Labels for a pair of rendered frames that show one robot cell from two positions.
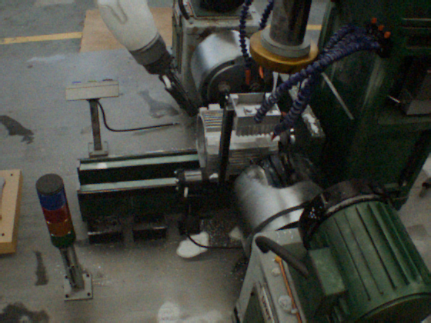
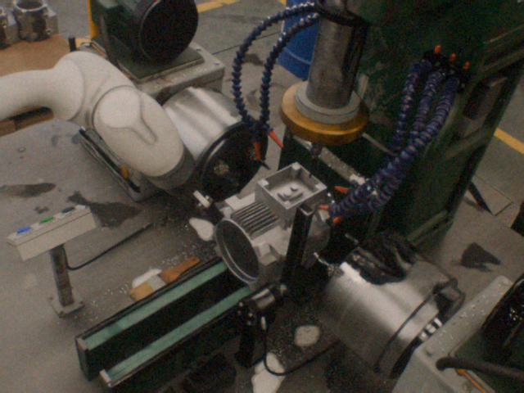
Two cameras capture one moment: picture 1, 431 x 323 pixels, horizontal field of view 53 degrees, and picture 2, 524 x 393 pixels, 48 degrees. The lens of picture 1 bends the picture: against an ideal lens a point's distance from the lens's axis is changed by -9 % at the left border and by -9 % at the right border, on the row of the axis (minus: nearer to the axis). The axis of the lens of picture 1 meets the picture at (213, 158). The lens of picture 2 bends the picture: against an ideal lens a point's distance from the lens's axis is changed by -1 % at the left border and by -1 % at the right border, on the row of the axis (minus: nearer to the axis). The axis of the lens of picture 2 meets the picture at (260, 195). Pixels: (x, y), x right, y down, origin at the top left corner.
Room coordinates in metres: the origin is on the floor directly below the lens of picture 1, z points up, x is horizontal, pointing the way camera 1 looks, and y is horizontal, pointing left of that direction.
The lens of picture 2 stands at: (0.26, 0.45, 2.00)
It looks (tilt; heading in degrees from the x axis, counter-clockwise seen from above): 44 degrees down; 329
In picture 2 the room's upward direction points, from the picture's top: 9 degrees clockwise
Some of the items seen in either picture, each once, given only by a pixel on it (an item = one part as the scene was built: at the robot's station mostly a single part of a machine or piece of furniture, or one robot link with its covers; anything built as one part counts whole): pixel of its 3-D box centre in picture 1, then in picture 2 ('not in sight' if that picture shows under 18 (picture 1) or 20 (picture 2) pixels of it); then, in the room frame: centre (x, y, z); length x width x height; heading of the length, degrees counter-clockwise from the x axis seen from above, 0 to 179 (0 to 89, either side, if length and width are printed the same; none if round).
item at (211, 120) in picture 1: (235, 140); (270, 232); (1.02, -0.06, 1.02); 0.20 x 0.19 x 0.19; 105
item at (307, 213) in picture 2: (223, 146); (294, 253); (0.87, -0.02, 1.12); 0.04 x 0.03 x 0.26; 106
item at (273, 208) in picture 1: (290, 222); (399, 311); (0.72, -0.20, 1.04); 0.41 x 0.25 x 0.25; 16
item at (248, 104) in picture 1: (253, 114); (289, 196); (1.03, -0.09, 1.11); 0.12 x 0.11 x 0.07; 105
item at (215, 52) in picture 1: (227, 65); (197, 133); (1.38, -0.01, 1.04); 0.37 x 0.25 x 0.25; 16
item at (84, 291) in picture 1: (65, 242); not in sight; (0.60, 0.33, 1.01); 0.08 x 0.08 x 0.42; 16
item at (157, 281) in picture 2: not in sight; (165, 277); (1.13, 0.16, 0.80); 0.21 x 0.05 x 0.01; 109
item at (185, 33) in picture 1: (212, 44); (146, 104); (1.61, 0.05, 0.99); 0.35 x 0.31 x 0.37; 16
